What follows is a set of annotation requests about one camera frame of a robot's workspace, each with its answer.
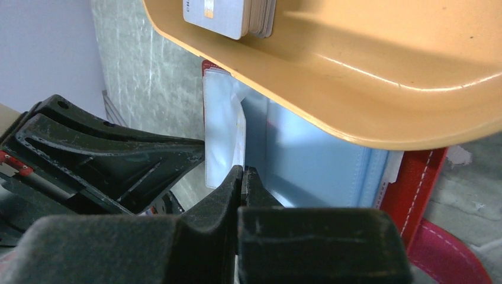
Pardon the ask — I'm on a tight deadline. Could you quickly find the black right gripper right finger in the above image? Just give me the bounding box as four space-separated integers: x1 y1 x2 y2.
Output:
237 167 413 283

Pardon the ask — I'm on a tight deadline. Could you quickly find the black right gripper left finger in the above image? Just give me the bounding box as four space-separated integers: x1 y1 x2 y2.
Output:
1 166 243 283

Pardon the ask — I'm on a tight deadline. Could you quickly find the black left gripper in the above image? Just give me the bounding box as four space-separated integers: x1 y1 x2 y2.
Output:
1 95 204 247

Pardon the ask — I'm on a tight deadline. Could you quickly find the red leather card holder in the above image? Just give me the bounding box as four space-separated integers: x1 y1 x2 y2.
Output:
202 60 491 283

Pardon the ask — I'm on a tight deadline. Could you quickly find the yellow oval tray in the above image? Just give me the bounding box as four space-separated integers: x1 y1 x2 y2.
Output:
143 1 501 150

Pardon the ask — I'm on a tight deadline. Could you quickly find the credit cards stack in tray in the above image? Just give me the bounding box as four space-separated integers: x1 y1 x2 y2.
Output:
182 0 276 40

